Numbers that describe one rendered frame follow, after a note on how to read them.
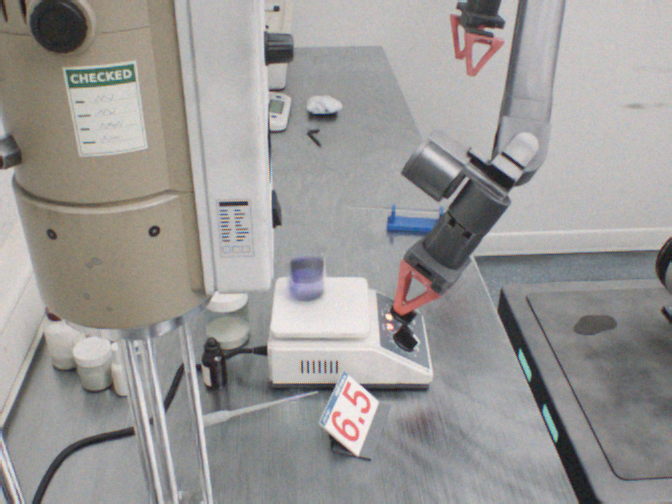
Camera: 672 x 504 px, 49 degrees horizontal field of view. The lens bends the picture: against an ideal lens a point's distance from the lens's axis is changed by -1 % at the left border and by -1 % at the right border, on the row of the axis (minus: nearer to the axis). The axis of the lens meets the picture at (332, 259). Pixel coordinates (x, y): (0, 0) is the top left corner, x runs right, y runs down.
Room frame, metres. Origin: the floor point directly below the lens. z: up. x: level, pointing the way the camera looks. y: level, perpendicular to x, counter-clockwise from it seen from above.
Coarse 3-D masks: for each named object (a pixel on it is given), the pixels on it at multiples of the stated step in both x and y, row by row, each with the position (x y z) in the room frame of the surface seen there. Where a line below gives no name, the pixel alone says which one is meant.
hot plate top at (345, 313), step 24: (336, 288) 0.78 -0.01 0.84; (360, 288) 0.78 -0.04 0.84; (288, 312) 0.73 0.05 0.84; (312, 312) 0.73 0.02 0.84; (336, 312) 0.73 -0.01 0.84; (360, 312) 0.73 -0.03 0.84; (288, 336) 0.69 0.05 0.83; (312, 336) 0.69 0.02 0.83; (336, 336) 0.69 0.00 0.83; (360, 336) 0.69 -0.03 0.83
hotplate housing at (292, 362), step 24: (288, 360) 0.68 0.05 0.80; (312, 360) 0.68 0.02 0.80; (336, 360) 0.68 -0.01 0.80; (360, 360) 0.68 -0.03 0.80; (384, 360) 0.68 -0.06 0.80; (408, 360) 0.69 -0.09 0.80; (288, 384) 0.69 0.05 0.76; (312, 384) 0.69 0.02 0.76; (336, 384) 0.69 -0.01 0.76; (360, 384) 0.69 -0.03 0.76; (384, 384) 0.69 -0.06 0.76; (408, 384) 0.69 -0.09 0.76
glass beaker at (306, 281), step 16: (304, 240) 0.79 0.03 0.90; (320, 240) 0.78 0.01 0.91; (288, 256) 0.75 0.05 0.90; (320, 256) 0.75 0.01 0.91; (288, 272) 0.75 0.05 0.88; (304, 272) 0.74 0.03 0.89; (320, 272) 0.75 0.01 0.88; (288, 288) 0.75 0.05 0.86; (304, 288) 0.74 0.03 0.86; (320, 288) 0.75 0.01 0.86; (304, 304) 0.74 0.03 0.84
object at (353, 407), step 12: (348, 384) 0.66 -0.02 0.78; (348, 396) 0.64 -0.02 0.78; (360, 396) 0.65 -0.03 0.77; (336, 408) 0.62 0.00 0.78; (348, 408) 0.63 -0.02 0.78; (360, 408) 0.64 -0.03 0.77; (336, 420) 0.60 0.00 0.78; (348, 420) 0.61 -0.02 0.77; (360, 420) 0.62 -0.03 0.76; (336, 432) 0.59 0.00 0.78; (348, 432) 0.60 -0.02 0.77; (360, 432) 0.60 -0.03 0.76; (348, 444) 0.58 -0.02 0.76
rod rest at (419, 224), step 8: (440, 208) 1.10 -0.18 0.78; (392, 216) 1.09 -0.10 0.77; (400, 216) 1.11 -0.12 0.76; (440, 216) 1.08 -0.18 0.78; (392, 224) 1.09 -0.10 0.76; (400, 224) 1.09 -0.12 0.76; (408, 224) 1.09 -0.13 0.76; (416, 224) 1.09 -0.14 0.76; (424, 224) 1.09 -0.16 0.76; (432, 224) 1.09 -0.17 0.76
